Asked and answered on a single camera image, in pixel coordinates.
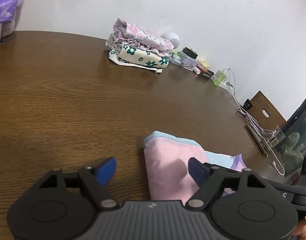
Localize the pink blue mesh jacket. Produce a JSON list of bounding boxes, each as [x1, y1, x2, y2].
[[144, 131, 246, 204]]

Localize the folded floral clothes stack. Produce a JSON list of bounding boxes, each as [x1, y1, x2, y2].
[[106, 18, 174, 73]]

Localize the person right hand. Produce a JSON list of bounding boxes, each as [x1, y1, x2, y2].
[[292, 218, 306, 240]]

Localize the brown cardboard board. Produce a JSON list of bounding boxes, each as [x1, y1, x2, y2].
[[248, 91, 286, 129]]

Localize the green liquid bottle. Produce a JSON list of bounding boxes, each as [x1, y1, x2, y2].
[[213, 70, 227, 86]]

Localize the black red box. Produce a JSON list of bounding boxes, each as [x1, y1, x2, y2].
[[198, 69, 214, 80]]

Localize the yellow sticky note stack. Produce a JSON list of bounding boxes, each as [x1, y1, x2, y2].
[[197, 59, 210, 70]]

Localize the green white small boxes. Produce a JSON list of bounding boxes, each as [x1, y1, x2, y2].
[[170, 51, 181, 66]]

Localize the black small device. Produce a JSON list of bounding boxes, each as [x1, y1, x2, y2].
[[182, 47, 198, 60]]

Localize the white round robot toy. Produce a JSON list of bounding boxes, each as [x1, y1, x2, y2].
[[162, 31, 180, 49]]

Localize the purple tissue pack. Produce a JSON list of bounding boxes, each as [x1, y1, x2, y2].
[[0, 0, 19, 23]]

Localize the white charging cable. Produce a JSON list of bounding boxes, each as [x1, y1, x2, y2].
[[221, 68, 286, 177]]

